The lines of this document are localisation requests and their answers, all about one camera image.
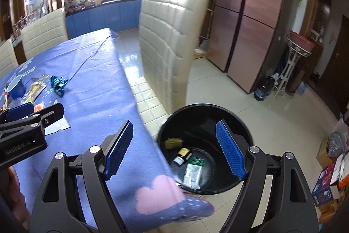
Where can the blue kitchen cabinets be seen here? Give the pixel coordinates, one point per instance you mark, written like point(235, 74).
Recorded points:
point(115, 15)

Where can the blue printed tablecloth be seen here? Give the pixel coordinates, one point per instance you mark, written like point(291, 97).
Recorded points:
point(97, 101)

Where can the pink refrigerator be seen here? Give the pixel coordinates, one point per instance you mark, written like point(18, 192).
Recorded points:
point(244, 37)

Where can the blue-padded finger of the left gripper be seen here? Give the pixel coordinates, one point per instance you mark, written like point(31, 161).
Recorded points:
point(43, 118)
point(16, 113)

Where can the brown medicine bottle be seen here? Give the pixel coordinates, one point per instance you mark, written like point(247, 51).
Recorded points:
point(182, 156)

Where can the blue plastic cup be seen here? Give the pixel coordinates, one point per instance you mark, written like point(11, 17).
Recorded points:
point(16, 88)

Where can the green white milk carton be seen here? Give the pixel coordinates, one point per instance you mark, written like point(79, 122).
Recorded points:
point(193, 173)

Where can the cream chair far left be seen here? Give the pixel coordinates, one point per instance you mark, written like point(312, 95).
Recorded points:
point(8, 60)

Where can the blue foil candy wrapper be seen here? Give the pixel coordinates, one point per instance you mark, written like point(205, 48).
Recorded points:
point(58, 85)

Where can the yellow pastry wrapper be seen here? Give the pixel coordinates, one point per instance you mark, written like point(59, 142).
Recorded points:
point(35, 89)

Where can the orange white paper wrapper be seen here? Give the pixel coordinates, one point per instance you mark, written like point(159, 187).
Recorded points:
point(39, 106)

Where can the dark water jug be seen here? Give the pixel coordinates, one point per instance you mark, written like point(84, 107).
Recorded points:
point(264, 89)

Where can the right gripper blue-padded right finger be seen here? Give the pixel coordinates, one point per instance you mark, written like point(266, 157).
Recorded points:
point(290, 207)

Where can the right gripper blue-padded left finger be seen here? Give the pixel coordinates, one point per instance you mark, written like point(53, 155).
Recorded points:
point(74, 197)

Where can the cardboard boxes stack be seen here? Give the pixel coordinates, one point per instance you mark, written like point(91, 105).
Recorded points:
point(331, 187)

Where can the cream chair right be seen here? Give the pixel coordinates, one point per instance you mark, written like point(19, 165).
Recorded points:
point(169, 31)

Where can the black trash bin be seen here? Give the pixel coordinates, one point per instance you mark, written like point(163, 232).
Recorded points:
point(193, 127)

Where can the cream chair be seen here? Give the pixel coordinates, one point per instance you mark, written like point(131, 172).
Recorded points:
point(8, 60)
point(169, 31)
point(44, 33)

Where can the person's left hand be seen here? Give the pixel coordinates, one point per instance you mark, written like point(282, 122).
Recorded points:
point(19, 208)

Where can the cream chair middle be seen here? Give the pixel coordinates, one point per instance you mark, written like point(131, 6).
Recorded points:
point(44, 33)

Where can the silver foil wrapper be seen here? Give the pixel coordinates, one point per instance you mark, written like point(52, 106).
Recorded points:
point(43, 79)

